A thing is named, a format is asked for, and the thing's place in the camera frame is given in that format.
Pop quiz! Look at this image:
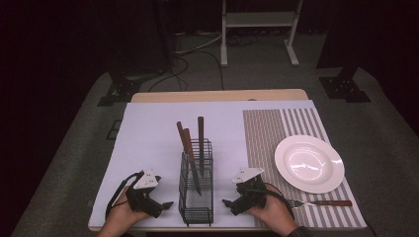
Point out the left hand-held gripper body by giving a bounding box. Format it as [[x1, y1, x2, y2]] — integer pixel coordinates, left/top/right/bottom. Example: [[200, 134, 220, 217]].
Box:
[[126, 169, 165, 219]]

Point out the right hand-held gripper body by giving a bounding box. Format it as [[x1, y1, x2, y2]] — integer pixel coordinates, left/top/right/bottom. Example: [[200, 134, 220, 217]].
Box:
[[229, 167, 269, 217]]

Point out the person's left hand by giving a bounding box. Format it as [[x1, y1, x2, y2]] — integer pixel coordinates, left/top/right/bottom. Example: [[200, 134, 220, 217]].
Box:
[[104, 187, 151, 237]]

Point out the person's right hand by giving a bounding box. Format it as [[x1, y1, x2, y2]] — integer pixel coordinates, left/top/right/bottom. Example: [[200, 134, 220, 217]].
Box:
[[246, 193, 298, 235]]

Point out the striped grey placemat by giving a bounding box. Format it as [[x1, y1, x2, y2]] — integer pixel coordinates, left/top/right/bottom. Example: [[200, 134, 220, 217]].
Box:
[[242, 108, 369, 230]]

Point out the white table sheet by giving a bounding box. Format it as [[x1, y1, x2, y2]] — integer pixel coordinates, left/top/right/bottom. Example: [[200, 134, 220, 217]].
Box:
[[88, 100, 318, 230]]

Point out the white round plate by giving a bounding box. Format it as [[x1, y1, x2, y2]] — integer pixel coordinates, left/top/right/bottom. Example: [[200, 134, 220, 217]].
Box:
[[274, 134, 346, 195]]

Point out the black stand base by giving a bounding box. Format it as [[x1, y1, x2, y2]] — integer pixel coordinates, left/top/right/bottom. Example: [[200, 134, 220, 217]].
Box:
[[96, 58, 143, 108], [317, 65, 373, 104]]

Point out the white metal stand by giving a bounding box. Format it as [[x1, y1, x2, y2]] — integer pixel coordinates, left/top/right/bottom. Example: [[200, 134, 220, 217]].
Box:
[[219, 0, 304, 69]]

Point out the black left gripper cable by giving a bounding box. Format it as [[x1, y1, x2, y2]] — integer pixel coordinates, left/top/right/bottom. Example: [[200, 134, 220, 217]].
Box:
[[105, 170, 145, 220]]

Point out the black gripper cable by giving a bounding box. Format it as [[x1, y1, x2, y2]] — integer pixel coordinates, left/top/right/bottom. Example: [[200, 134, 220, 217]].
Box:
[[105, 170, 145, 220], [245, 182, 296, 221]]

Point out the black wire cutlery holder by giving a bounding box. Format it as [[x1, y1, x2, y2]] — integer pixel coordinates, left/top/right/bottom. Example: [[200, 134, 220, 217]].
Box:
[[178, 138, 214, 228]]

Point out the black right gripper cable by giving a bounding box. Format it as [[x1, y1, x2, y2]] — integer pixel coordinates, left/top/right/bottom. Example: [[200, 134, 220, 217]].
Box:
[[245, 182, 296, 221]]

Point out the brown-handled knife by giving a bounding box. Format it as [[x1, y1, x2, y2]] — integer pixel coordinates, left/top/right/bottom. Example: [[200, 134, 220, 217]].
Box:
[[183, 127, 203, 197]]

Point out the brown-handled cutlery piece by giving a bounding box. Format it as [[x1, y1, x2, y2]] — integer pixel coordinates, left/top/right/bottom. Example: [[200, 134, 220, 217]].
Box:
[[176, 120, 192, 156], [197, 116, 206, 178]]

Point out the black floor outlet frame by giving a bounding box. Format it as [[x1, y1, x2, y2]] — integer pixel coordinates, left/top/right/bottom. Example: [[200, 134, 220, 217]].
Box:
[[105, 119, 124, 141]]

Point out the brown-handled fork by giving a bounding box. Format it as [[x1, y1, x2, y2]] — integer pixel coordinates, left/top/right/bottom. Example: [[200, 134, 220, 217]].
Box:
[[287, 198, 354, 209]]

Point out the black floor cable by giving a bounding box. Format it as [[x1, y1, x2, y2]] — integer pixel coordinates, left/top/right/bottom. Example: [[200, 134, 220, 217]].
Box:
[[146, 48, 226, 93]]

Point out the white floor cable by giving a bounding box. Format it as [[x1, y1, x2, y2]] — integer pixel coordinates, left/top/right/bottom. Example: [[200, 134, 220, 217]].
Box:
[[174, 31, 225, 55]]

